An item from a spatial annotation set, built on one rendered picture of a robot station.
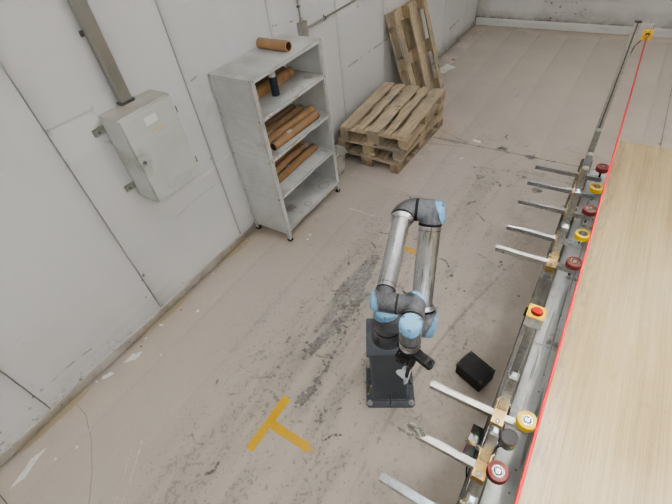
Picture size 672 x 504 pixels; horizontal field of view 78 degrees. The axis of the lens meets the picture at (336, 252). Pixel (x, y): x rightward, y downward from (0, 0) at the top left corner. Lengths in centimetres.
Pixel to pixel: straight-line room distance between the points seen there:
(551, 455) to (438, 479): 98
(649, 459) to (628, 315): 69
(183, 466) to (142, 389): 71
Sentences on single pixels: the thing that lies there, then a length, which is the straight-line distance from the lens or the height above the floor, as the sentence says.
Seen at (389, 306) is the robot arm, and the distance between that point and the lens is 175.
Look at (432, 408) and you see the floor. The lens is 294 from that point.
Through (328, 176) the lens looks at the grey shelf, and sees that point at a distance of 450.
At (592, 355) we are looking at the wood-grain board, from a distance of 225.
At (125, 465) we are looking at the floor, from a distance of 326.
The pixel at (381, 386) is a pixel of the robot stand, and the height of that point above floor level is 21.
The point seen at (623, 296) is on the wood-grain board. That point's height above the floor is 90.
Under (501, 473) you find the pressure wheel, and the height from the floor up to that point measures 90.
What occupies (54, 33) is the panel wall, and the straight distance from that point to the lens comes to 292.
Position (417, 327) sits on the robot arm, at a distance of 166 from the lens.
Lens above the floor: 266
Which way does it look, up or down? 44 degrees down
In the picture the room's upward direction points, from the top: 9 degrees counter-clockwise
